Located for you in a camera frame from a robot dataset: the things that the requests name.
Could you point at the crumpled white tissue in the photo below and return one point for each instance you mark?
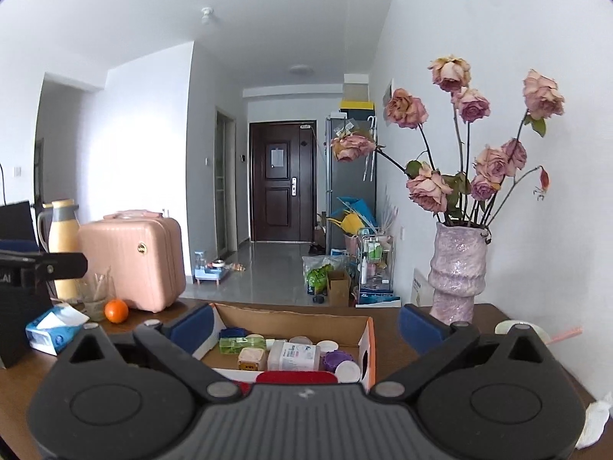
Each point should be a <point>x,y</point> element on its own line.
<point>594,421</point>

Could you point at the purple ceramic vase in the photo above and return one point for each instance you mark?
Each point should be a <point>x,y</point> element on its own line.
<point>455,273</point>

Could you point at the clear glass cup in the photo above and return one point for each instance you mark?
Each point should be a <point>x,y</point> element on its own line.
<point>96,297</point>

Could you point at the small beige carton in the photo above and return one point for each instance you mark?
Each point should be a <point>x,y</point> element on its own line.
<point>251,359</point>

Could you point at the round ceiling lamp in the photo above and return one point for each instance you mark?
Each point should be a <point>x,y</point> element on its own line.
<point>300,70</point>

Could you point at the green clear bottle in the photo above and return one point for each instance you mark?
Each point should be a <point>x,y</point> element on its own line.
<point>242,345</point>

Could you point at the white red lint brush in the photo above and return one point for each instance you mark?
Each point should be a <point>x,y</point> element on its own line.
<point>297,376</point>

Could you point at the white plastic bottle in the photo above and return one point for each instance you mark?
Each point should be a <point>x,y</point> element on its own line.
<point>292,357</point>

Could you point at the red cardboard box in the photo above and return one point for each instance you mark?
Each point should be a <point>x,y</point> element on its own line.
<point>287,318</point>

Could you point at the white cap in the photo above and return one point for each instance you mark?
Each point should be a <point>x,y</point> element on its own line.
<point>300,339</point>
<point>328,346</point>

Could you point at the white folded umbrella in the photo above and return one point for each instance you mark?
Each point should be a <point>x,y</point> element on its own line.
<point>371,153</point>

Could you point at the thick white round lid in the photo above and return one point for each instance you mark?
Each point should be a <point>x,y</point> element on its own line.
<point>348,371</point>

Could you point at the pink hard suitcase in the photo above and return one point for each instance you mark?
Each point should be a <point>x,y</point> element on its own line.
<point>134,258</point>

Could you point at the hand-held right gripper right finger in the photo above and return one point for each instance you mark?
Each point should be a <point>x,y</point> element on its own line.
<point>416,328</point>

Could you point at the pink spoon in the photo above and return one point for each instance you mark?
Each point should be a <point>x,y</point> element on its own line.
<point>567,334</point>

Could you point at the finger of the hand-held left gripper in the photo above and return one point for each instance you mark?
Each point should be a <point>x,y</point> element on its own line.
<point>57,266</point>

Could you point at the blue pet feeder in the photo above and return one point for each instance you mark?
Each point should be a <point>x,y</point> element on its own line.
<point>210,270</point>

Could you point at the yellow black box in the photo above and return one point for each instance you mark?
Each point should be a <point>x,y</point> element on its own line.
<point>357,108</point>

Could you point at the white cardboard box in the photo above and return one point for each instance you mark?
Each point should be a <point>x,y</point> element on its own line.
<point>357,87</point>

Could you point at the dried lavender bunch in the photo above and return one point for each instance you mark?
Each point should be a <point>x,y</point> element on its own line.
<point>389,218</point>

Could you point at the grey refrigerator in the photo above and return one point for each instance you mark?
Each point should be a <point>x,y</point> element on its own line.
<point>349,182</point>

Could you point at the blue ridged cap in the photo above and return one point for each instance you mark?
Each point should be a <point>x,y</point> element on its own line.
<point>233,332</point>

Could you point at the green plastic bag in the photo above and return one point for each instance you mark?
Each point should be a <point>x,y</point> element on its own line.
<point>318,275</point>

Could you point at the orange fruit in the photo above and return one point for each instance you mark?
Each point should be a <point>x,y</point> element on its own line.
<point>117,311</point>

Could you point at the clear storage cart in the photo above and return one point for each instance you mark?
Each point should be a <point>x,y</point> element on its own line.
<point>376,268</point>

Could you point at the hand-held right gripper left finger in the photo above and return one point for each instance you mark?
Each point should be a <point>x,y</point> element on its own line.
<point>194,333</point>

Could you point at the black paper bag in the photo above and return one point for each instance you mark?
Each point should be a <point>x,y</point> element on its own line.
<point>24,326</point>

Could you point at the dark brown door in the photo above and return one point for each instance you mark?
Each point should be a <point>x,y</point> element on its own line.
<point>282,201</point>

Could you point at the bunch of dried roses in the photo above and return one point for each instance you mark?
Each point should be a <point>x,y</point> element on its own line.
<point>428,189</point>

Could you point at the brown cardboard box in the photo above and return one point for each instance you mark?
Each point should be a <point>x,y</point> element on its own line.
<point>337,287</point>

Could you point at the white ceiling lamp holder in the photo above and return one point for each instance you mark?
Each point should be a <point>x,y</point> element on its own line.
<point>207,15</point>

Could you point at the blue tissue pack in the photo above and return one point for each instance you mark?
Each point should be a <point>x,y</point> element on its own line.
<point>48,335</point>

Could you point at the yellow plastic item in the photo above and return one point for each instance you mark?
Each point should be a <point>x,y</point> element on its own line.
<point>349,227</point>

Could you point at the blue white carton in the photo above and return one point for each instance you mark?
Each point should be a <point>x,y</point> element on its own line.
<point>378,298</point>

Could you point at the yellow thermos jug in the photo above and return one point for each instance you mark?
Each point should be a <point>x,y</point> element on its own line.
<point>64,235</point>

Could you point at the purple cap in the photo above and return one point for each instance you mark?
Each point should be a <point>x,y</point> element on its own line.
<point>337,360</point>

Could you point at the white ceramic cup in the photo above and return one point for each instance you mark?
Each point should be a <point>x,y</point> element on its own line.
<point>505,327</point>

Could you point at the blue plastic item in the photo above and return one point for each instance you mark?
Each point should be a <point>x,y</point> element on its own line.
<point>361,208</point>

